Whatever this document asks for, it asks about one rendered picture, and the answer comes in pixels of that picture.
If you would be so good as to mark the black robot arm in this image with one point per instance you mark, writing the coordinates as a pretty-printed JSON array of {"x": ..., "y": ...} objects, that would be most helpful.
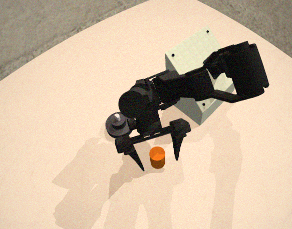
[{"x": 241, "y": 62}]

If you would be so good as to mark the orange knob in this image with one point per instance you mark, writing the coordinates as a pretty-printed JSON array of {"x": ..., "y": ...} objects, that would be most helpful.
[{"x": 157, "y": 157}]

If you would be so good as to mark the dark grey round pedestal with silver shaft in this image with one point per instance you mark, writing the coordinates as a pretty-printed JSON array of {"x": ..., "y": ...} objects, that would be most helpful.
[{"x": 116, "y": 125}]

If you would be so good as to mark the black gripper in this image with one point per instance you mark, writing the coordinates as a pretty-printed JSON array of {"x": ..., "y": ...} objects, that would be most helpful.
[{"x": 149, "y": 126}]

